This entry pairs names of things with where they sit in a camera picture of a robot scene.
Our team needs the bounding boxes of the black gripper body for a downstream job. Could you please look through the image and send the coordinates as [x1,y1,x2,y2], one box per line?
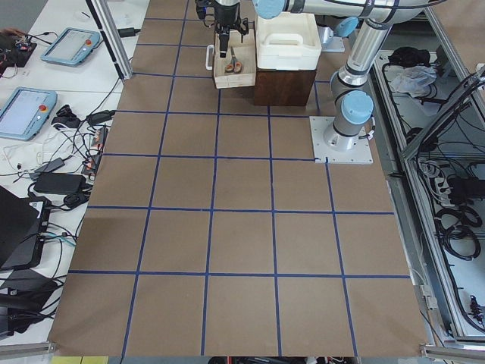
[229,3,242,30]
[214,0,240,26]

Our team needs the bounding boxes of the wooden drawer box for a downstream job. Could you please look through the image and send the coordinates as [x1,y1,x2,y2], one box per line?
[212,29,256,89]

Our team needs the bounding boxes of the white drawer handle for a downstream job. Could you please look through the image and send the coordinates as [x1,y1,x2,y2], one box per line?
[205,44,214,71]

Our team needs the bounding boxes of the red grey handled scissors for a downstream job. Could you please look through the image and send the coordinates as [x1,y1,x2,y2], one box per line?
[224,47,243,74]

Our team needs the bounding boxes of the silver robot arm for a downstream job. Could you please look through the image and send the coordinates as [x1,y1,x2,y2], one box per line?
[252,1,436,152]

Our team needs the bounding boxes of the white plastic tray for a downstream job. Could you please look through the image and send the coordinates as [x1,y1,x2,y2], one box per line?
[255,12,321,71]

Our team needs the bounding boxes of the dark brown wooden cabinet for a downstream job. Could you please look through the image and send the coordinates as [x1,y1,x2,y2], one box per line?
[254,68,317,106]

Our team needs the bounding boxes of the blue teach pendant upper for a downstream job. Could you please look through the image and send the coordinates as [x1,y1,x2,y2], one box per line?
[40,27,101,67]

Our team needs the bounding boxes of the blue teach pendant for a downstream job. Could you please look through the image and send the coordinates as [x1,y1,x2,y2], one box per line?
[1,86,58,141]
[40,27,101,67]

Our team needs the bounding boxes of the white crumpled cloth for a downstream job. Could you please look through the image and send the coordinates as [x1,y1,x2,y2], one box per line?
[390,66,437,97]

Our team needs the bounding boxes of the blue teach pendant lower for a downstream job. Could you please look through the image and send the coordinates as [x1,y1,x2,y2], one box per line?
[1,86,58,141]

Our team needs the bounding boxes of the black power brick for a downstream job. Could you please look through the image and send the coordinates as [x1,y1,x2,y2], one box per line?
[33,173,86,195]

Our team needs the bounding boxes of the black laptop computer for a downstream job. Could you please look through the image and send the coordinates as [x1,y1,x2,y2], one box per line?
[1,187,51,271]

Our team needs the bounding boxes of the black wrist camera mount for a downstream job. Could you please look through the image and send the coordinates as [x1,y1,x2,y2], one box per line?
[195,0,206,20]

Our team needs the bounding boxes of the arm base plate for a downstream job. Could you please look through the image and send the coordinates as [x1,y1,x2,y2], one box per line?
[309,116,374,165]
[321,36,346,53]

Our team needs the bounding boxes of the aluminium frame post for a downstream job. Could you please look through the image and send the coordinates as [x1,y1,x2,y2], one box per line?
[86,0,133,81]

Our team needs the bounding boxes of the aluminium side frame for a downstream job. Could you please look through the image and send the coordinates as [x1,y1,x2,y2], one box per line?
[373,1,484,363]

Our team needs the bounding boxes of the black coiled cables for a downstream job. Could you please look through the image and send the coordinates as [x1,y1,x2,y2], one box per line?
[433,204,482,262]

